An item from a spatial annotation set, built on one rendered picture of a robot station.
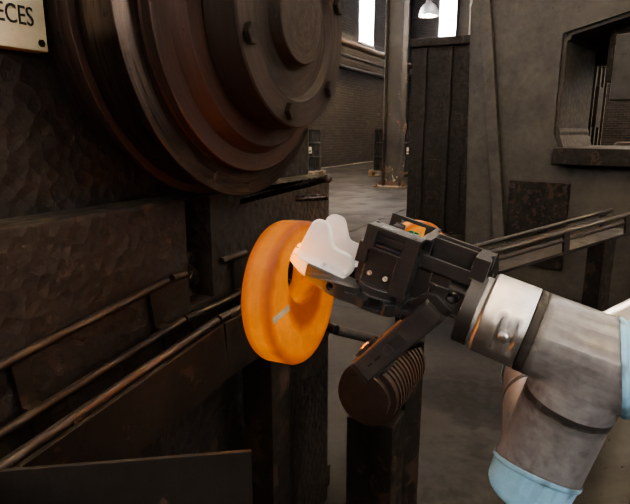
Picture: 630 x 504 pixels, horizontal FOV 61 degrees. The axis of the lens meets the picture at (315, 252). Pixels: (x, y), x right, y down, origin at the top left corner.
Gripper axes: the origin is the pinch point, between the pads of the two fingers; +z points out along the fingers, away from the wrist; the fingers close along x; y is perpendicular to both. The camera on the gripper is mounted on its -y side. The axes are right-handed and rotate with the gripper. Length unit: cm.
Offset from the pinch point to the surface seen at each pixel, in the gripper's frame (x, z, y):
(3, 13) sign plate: 8.8, 35.5, 16.5
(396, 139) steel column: -866, 271, -80
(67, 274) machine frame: 7.2, 24.6, -10.6
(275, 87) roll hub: -11.3, 12.7, 15.2
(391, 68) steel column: -867, 314, 32
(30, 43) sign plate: 6.0, 34.8, 13.9
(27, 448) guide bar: 20.7, 12.1, -20.1
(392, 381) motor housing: -41, -7, -33
